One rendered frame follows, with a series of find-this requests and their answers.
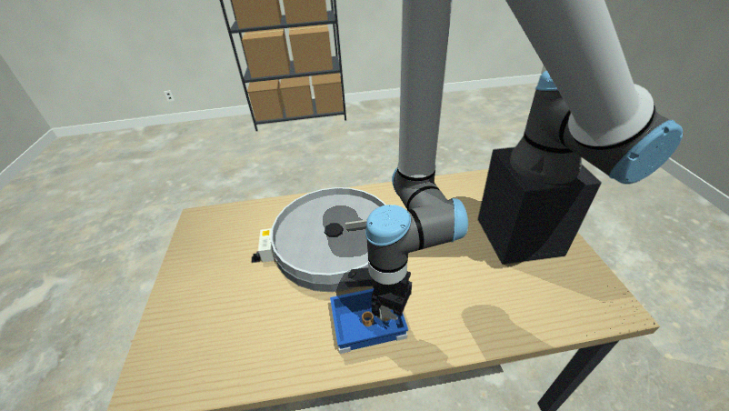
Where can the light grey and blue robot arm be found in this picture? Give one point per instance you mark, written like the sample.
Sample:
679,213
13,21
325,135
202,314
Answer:
614,125

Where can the blue open crate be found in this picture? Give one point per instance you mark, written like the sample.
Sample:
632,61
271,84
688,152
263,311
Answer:
347,313

